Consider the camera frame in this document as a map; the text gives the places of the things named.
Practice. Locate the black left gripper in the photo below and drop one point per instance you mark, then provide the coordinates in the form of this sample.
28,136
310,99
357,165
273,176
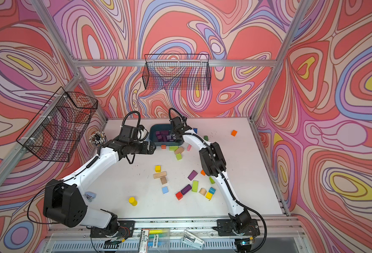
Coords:
146,150

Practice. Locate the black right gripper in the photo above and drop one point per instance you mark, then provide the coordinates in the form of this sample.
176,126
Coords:
174,134

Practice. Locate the purple half-round brick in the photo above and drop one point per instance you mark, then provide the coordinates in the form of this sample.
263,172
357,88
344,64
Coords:
163,132

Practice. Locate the purple long brick front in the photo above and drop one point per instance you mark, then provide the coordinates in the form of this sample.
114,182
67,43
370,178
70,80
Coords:
186,189

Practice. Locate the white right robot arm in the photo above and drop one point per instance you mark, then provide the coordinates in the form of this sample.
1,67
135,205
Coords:
214,165

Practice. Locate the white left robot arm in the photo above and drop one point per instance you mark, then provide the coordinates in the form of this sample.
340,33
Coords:
64,200

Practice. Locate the teal plastic storage bin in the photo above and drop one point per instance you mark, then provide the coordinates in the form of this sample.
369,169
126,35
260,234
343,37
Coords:
155,130

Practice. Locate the light green flat block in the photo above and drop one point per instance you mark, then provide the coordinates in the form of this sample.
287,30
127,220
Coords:
173,147

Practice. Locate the natural wood block rear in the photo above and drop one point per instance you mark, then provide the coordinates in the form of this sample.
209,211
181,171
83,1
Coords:
179,150

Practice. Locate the pen holder cup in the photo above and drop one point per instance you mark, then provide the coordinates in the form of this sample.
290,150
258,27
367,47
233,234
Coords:
97,138

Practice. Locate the green small cube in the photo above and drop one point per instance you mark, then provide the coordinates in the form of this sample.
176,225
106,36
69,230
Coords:
179,156

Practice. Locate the natural wood long block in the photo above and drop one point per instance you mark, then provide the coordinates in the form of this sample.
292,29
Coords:
160,175

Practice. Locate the natural wood small block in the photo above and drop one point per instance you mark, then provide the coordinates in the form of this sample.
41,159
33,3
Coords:
164,180

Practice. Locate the orange wooden cube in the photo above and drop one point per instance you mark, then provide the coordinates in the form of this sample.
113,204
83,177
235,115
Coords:
234,133

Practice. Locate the yellow wooden cylinder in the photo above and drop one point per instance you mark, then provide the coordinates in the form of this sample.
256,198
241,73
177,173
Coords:
133,201

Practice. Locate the light blue wooden cube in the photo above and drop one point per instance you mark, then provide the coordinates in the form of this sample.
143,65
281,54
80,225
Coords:
165,190

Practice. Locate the light green rectangular block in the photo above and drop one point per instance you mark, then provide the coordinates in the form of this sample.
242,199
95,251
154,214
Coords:
195,186

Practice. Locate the red wooden cube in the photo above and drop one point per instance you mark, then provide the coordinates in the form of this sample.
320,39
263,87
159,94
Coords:
179,195

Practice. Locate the natural wood cylinder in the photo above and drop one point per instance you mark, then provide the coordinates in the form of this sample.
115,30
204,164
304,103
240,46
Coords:
203,191

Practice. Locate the teal small cube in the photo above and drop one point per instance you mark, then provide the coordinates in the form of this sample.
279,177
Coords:
212,190

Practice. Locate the yellow small cube front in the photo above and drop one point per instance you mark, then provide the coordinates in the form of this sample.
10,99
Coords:
209,195

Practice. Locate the marker box front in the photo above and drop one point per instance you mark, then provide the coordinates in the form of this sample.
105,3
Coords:
154,241

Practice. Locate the clear plastic stapler front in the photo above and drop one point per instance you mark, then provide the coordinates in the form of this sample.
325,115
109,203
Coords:
193,241

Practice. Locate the black wire basket back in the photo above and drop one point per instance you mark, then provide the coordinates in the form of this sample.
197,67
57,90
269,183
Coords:
170,71

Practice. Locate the black wire basket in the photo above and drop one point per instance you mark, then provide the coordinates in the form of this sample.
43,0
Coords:
170,71
61,128

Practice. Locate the black wire basket left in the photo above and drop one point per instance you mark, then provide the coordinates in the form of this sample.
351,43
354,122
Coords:
61,128

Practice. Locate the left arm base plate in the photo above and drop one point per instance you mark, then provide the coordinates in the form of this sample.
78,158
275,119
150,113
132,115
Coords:
123,229

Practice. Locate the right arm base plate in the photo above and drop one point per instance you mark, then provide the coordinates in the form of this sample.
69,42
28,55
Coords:
228,227

